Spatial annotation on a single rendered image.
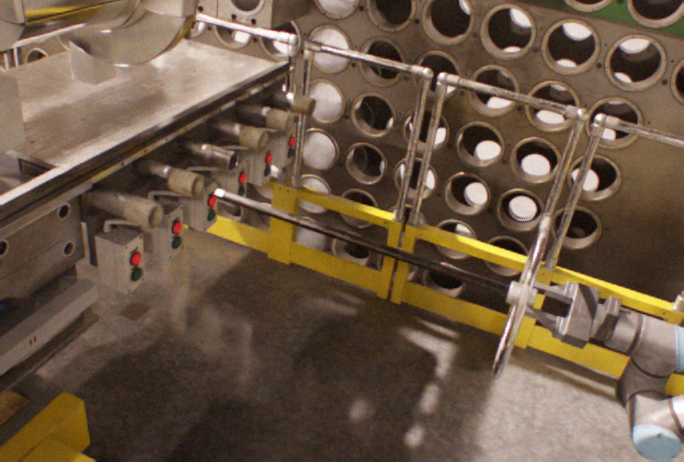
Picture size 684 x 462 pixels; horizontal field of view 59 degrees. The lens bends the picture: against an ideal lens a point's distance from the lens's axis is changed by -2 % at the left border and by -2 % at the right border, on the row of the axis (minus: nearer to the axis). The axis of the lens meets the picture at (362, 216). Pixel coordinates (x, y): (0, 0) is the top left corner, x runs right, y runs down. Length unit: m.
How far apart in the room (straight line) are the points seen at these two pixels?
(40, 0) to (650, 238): 2.84
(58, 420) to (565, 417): 1.72
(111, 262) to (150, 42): 0.63
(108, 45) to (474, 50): 2.03
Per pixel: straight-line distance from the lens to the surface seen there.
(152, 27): 1.25
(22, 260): 1.55
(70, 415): 1.48
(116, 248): 1.62
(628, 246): 3.32
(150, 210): 1.50
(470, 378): 2.46
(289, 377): 2.32
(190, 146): 1.81
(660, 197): 3.20
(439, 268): 1.43
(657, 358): 1.45
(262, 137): 1.94
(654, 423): 1.40
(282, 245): 2.79
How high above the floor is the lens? 1.67
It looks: 31 degrees down
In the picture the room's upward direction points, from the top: 9 degrees clockwise
